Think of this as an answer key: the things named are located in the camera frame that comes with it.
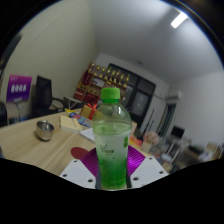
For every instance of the green drink bottle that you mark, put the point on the green drink bottle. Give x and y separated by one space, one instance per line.
111 150

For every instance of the cluttered side desk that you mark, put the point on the cluttered side desk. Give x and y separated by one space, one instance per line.
193 151

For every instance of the flat round red coaster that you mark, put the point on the flat round red coaster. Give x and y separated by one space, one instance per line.
78 152

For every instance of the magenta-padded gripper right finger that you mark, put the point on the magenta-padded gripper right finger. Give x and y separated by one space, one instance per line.
148 171

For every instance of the black framed glass door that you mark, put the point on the black framed glass door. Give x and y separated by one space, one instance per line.
141 100

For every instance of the ceiling light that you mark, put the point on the ceiling light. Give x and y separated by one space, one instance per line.
179 20

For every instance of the white paper booklet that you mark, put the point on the white paper booklet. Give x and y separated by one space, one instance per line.
88 135

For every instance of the small steel cup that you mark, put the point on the small steel cup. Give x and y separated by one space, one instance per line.
45 130

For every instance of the small white side table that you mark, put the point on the small white side table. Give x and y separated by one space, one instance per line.
72 101

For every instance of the beige book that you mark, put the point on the beige book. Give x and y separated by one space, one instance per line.
69 124

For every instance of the wooden shelf unit with trophies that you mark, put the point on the wooden shelf unit with trophies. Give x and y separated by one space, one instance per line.
96 83

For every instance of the black office chair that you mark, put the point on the black office chair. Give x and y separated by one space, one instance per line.
43 95

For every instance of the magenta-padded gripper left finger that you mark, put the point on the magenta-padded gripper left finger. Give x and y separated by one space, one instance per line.
76 171

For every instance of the white wall air conditioner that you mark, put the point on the white wall air conditioner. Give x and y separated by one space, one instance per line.
174 94

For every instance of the purple sign board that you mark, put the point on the purple sign board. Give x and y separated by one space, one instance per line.
19 88

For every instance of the black computer monitor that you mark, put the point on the black computer monitor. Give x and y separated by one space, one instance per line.
177 132

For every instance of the pink flowers in white pot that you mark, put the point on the pink flowers in white pot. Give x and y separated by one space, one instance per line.
150 138

